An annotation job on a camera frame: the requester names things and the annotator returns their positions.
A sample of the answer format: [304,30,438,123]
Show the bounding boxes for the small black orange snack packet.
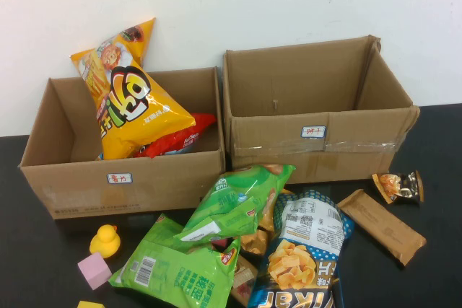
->
[371,170,425,205]

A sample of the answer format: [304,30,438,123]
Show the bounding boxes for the small brown snack packet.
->
[230,255,259,305]

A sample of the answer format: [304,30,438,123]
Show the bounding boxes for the light pink foam cube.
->
[77,252,113,291]

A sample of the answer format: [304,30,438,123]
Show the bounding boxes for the yellow rubber duck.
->
[89,224,122,259]

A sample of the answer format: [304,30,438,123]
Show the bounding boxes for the yellow chips bag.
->
[70,17,198,161]

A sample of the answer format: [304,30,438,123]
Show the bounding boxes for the green cucumber chips bag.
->
[173,163,297,255]

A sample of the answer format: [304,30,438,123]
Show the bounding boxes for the crumpled orange brown snack packet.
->
[240,228,271,257]

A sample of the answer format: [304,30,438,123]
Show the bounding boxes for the cardboard box with F2 print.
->
[18,66,227,221]

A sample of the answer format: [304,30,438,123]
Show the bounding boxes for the white sticker on taped box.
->
[301,126,328,138]

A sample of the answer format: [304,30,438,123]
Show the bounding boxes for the green chips bag with barcode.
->
[108,213,242,308]

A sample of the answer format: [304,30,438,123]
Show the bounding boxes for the white sticker on F2 box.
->
[106,172,134,185]

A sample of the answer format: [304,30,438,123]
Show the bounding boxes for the small yellow snack packet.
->
[258,188,294,232]

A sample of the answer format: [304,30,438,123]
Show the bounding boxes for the red shrimp cracker bag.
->
[131,112,217,159]

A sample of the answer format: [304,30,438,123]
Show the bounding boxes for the cardboard box with clear tape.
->
[222,35,422,185]

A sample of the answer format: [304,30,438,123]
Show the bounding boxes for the long brown bar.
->
[336,188,427,267]

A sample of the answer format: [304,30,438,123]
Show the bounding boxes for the blue dotted chips bag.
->
[247,189,357,308]

